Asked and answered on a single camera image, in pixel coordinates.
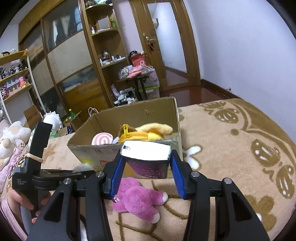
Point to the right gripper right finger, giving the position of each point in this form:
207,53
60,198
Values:
235,218

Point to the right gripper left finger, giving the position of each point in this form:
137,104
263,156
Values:
61,216

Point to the white fluffy pompom plush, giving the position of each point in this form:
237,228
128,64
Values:
82,167

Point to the pink plush bear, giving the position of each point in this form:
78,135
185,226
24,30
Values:
134,198

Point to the pink swirl plush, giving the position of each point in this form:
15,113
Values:
102,139

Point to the purple silver box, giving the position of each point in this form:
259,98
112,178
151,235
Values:
147,159

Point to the yellow plush pouch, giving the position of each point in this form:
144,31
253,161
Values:
147,132

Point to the person's left hand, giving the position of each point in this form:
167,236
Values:
16,199

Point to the white beige plush dog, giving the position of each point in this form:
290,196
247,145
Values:
15,136

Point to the printed cardboard box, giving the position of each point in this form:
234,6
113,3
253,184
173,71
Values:
161,110

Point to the white round plush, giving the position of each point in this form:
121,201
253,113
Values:
53,119

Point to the green bottle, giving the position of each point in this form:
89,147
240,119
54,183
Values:
72,115

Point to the beige patterned blanket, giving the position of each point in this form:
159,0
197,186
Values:
225,138

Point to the white toy shelf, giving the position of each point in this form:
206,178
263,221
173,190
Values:
18,87

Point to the red paper bag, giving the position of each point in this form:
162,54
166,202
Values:
92,111

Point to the lace basket with toys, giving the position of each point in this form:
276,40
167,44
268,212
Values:
126,96

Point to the wooden wardrobe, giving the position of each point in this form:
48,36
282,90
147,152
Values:
76,50

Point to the red gift bag on table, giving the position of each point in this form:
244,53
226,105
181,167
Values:
137,60

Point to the wooden door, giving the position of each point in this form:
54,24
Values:
167,39

